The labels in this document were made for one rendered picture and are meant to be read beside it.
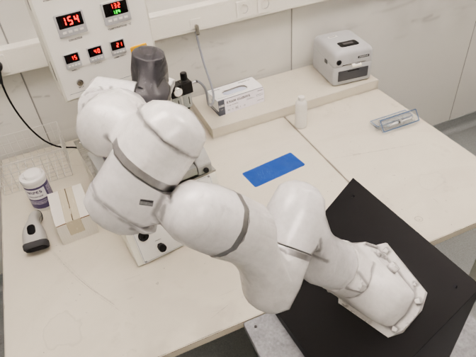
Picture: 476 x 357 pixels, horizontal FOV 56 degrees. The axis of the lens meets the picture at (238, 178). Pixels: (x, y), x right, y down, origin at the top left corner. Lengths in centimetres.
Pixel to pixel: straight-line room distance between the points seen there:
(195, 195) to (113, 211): 12
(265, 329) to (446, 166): 95
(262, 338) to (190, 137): 76
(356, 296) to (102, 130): 64
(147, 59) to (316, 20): 139
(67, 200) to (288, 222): 100
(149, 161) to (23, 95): 144
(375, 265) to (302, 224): 27
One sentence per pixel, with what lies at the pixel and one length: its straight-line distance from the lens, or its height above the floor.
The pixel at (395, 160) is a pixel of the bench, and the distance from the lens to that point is 182.
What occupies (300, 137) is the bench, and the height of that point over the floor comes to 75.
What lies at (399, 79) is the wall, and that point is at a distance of 283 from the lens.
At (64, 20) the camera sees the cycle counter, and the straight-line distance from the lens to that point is 145.
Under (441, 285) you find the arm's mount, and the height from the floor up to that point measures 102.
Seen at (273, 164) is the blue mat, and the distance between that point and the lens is 175.
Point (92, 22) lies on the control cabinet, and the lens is 147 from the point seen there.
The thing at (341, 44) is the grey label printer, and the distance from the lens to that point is 216.
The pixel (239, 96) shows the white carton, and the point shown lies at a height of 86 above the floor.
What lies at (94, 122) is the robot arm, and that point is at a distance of 71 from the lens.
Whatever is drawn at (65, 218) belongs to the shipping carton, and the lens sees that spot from 158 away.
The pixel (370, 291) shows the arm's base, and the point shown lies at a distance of 103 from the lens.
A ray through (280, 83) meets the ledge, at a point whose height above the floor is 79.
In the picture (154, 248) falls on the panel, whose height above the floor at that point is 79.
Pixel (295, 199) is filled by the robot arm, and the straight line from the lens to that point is 83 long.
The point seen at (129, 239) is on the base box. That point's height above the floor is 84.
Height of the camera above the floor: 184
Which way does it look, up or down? 40 degrees down
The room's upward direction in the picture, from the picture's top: 6 degrees counter-clockwise
